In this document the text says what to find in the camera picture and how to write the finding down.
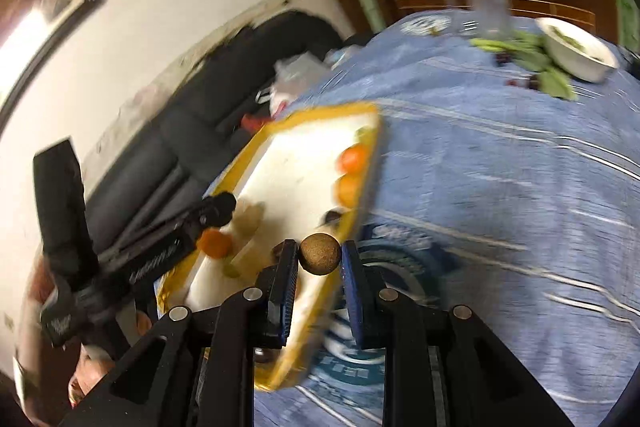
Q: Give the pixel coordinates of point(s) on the small mandarin orange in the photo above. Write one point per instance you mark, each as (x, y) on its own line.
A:
(354, 159)

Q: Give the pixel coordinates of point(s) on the white ceramic bowl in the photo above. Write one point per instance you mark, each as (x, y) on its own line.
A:
(576, 51)

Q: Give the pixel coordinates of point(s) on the blue checked tablecloth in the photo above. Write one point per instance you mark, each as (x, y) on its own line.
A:
(535, 198)

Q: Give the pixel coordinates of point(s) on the person left hand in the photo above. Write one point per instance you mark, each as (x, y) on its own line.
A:
(90, 371)

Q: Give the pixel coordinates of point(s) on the large orange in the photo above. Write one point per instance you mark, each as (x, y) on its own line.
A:
(215, 244)

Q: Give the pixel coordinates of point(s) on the clear glass pitcher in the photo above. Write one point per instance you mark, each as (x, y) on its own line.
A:
(489, 19)

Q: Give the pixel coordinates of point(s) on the pale banana chunk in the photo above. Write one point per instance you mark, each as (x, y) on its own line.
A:
(247, 217)

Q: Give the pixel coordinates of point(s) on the yellow rimmed white tray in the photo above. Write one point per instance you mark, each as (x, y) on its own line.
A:
(290, 166)

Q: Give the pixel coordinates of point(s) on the green leafy vegetable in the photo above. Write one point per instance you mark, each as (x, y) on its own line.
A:
(524, 49)

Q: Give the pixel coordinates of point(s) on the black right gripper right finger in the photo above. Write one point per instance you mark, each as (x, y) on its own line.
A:
(442, 368)

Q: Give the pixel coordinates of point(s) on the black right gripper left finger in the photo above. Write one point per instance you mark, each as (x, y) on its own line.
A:
(197, 368)

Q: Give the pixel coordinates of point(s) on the red plastic bag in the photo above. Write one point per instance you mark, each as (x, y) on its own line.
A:
(252, 123)

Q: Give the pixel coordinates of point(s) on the black leather sofa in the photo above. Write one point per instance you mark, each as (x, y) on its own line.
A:
(197, 133)

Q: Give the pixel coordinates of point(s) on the dark plum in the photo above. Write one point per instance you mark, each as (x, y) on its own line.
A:
(332, 216)

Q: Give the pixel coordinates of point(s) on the clear plastic bag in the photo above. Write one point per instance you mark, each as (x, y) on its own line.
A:
(298, 74)

